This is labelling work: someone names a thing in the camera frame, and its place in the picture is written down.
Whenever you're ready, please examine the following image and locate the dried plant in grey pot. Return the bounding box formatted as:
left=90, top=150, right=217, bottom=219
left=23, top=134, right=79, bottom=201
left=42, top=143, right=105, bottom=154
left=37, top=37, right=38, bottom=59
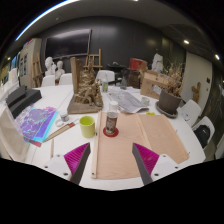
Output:
left=158, top=61, right=184, bottom=115

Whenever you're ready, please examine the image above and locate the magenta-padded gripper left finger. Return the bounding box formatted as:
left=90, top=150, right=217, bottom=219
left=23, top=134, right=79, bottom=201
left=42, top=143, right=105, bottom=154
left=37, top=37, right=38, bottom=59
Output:
left=42, top=142, right=92, bottom=186

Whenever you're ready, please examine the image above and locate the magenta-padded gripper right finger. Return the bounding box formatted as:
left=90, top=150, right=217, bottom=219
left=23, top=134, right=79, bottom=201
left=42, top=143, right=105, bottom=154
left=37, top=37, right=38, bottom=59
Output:
left=132, top=142, right=184, bottom=186

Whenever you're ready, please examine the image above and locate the white plaster bust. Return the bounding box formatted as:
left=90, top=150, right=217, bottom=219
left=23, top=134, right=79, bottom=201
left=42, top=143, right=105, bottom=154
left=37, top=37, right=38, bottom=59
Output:
left=44, top=56, right=56, bottom=77
left=54, top=60, right=66, bottom=81

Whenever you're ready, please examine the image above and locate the small white cup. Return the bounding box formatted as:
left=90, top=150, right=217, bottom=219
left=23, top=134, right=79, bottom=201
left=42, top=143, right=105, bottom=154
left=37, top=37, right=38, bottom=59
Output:
left=140, top=96, right=151, bottom=107

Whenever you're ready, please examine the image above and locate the black backpack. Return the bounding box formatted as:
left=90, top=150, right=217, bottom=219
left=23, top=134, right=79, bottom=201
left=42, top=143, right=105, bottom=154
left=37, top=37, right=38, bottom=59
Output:
left=194, top=124, right=211, bottom=144

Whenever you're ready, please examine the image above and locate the black wall screen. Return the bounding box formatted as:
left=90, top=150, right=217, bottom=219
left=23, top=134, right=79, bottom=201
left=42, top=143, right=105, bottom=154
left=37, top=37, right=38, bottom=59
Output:
left=44, top=28, right=93, bottom=61

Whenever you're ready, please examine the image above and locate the cardboard box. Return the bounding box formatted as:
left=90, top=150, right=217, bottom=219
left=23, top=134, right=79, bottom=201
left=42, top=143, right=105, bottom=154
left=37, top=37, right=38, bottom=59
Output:
left=139, top=69, right=174, bottom=100

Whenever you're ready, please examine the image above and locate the wooden paintbrush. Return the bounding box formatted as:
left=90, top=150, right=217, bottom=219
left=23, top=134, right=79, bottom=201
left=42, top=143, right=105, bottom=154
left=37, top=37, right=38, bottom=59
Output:
left=43, top=121, right=78, bottom=144

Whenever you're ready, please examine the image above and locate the small jar with white lid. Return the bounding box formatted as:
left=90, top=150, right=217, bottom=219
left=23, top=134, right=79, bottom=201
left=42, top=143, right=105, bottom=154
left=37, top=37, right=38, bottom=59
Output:
left=59, top=110, right=70, bottom=123

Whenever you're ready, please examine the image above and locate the thin wooden stick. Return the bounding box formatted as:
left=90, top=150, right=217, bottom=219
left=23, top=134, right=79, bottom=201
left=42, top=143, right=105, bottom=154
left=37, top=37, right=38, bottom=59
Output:
left=49, top=138, right=55, bottom=159

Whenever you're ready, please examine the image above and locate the white plastic chair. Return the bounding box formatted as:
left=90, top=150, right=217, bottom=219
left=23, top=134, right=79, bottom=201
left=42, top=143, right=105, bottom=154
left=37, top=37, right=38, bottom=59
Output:
left=58, top=73, right=73, bottom=86
left=40, top=74, right=56, bottom=88
left=95, top=69, right=116, bottom=84
left=191, top=115, right=216, bottom=149
left=180, top=99, right=202, bottom=127

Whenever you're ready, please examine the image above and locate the white spray bottle green label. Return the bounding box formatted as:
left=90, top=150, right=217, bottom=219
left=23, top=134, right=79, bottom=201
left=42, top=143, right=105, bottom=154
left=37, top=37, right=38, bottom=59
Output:
left=101, top=72, right=110, bottom=93

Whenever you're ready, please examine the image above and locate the wooden easel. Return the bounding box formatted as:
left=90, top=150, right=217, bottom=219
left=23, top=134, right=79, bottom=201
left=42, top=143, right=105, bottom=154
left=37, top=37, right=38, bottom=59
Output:
left=83, top=48, right=104, bottom=71
left=32, top=52, right=42, bottom=88

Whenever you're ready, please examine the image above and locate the dark grey plant saucer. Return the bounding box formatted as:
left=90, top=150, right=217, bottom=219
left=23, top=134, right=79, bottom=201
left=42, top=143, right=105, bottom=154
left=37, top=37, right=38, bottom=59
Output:
left=154, top=101, right=179, bottom=119

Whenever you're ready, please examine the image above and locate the clear bottle with white cap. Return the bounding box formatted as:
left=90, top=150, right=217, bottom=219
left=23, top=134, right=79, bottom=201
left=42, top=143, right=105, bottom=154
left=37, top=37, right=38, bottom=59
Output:
left=104, top=100, right=120, bottom=136

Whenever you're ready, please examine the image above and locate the folded newspaper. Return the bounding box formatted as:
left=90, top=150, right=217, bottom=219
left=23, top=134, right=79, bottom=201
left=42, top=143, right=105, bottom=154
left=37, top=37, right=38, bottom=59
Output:
left=106, top=89, right=150, bottom=114

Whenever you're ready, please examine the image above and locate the white cabinet with pictures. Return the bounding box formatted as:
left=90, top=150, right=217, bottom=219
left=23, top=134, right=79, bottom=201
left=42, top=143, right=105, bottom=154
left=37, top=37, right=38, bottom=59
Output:
left=18, top=37, right=43, bottom=89

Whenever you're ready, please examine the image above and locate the black flat box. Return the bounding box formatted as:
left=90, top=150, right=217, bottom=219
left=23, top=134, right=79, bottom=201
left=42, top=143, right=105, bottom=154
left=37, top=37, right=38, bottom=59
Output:
left=4, top=85, right=28, bottom=108
left=8, top=88, right=43, bottom=119

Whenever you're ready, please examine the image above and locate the brown relief sculpture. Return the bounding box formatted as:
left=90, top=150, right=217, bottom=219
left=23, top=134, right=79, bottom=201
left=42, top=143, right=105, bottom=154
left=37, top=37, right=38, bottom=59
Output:
left=67, top=56, right=104, bottom=115

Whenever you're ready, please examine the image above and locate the wooden figure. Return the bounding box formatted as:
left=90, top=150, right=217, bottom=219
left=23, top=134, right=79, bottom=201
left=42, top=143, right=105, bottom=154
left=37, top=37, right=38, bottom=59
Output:
left=191, top=81, right=202, bottom=104

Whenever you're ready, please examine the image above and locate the flat round red coaster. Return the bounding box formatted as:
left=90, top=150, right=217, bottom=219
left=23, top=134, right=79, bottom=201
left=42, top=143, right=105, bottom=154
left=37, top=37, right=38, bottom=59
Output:
left=102, top=126, right=120, bottom=138

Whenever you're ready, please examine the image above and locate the white fabric panel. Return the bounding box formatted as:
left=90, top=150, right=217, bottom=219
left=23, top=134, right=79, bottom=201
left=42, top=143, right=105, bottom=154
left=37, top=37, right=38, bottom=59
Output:
left=0, top=106, right=29, bottom=163

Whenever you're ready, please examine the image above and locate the clear glass bottle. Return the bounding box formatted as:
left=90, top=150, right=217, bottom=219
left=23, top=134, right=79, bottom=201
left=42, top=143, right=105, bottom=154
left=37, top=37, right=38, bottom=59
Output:
left=120, top=69, right=128, bottom=90

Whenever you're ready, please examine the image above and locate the yellow-green mug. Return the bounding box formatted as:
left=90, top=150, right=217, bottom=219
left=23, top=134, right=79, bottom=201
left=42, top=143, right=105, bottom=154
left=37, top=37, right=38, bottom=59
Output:
left=79, top=115, right=96, bottom=139

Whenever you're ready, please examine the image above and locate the red box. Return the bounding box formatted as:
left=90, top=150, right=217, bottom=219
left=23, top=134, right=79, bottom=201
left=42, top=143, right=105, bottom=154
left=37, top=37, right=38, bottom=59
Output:
left=129, top=57, right=145, bottom=72

